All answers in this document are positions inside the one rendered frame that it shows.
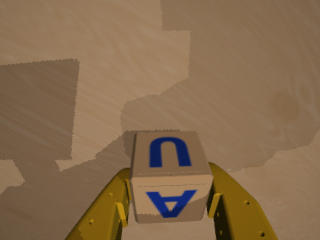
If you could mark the beige block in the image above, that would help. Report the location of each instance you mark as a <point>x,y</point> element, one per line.
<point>170,177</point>

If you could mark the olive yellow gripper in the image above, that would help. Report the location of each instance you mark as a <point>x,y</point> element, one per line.
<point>237,215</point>

